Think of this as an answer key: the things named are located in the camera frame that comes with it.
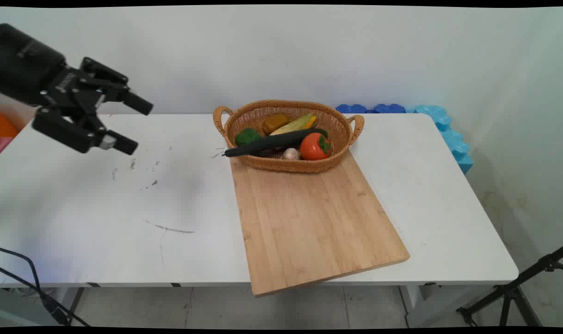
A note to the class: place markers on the orange object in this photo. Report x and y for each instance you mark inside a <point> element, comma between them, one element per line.
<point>6,126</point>

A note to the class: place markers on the dark green toy cucumber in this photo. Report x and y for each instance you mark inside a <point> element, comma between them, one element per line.
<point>272,141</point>

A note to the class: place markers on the wooden cutting board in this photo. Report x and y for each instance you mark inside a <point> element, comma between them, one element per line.
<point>309,222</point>

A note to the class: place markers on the yellow toy corn cob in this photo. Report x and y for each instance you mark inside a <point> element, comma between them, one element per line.
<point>296,124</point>

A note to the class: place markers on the green toy bell pepper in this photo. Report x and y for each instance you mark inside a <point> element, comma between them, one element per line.
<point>247,136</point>

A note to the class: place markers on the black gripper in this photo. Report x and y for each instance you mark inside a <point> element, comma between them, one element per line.
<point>28,65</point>

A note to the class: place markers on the pink object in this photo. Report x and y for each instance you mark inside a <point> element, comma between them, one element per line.
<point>3,144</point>

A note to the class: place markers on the dark blue foam mat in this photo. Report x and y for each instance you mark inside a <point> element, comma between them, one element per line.
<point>351,109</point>

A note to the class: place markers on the brown toy potato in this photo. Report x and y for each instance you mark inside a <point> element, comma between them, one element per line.
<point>275,123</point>

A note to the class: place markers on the orange toy persimmon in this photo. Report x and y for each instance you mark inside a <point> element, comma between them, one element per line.
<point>313,147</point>

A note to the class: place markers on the black tripod stand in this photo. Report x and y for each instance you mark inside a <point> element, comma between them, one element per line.
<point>511,292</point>

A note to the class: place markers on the light blue foam mat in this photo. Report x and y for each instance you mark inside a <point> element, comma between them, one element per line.
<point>453,139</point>

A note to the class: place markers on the white toy garlic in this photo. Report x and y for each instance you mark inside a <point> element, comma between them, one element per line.
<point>291,154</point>

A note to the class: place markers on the black metal table leg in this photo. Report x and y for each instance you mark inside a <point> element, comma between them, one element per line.
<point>75,304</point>

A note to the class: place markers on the woven wicker basket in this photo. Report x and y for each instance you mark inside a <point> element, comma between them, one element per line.
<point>281,166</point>

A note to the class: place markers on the white table leg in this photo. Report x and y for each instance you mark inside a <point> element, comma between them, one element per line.
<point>418,306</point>

